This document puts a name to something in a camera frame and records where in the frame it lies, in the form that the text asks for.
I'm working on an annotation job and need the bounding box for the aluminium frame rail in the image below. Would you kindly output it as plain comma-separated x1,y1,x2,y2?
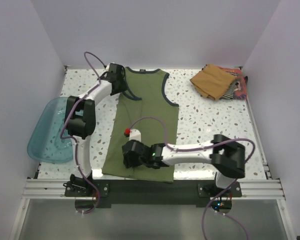
21,179,286,200

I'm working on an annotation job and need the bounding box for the striped folded tank top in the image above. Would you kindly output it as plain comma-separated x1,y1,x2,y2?
220,80,241,100

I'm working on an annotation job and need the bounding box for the tan ribbed tank top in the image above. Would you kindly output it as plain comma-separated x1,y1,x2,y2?
190,64,237,101

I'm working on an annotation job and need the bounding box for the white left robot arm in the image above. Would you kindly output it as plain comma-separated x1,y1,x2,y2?
60,63,128,196

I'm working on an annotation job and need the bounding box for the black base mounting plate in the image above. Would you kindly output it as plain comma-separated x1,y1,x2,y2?
64,178,242,210

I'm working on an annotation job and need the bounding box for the red patterned folded tank top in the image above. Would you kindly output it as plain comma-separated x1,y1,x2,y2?
218,66,247,100

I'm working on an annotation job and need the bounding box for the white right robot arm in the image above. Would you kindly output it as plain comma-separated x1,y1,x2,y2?
122,134,246,197

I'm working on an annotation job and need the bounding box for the olive green tank top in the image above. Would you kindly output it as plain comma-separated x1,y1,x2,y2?
102,67,179,183

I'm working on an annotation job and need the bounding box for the translucent blue plastic bin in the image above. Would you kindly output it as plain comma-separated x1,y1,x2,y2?
27,97,73,164

